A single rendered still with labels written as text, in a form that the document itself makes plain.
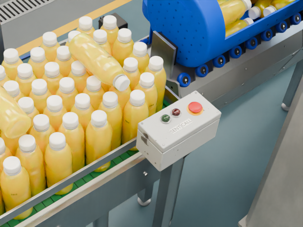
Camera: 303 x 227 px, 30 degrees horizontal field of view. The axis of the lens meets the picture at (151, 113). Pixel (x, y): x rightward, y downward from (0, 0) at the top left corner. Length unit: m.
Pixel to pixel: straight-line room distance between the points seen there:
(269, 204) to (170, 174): 0.83
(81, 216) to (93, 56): 0.44
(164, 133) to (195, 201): 1.24
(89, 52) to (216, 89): 0.53
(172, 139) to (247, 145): 1.50
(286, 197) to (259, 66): 0.55
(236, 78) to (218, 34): 0.31
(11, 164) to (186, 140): 0.43
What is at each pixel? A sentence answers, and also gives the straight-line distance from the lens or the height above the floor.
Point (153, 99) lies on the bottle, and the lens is 1.55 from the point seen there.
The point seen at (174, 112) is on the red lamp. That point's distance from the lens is 1.44.
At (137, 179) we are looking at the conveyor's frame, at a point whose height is 0.82.
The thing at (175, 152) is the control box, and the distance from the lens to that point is 1.43.
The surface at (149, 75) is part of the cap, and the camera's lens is 1.53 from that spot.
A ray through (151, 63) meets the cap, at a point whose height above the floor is 1.10.
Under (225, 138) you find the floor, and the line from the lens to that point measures 2.86.
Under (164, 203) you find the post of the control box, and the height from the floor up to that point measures 0.73.
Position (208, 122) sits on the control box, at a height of 1.09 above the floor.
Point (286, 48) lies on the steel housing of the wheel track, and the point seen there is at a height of 0.87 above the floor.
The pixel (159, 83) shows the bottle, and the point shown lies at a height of 1.04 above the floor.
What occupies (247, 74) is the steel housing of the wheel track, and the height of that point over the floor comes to 0.86.
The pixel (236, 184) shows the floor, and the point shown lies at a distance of 2.71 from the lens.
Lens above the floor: 2.18
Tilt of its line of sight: 48 degrees down
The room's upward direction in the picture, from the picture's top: 7 degrees clockwise
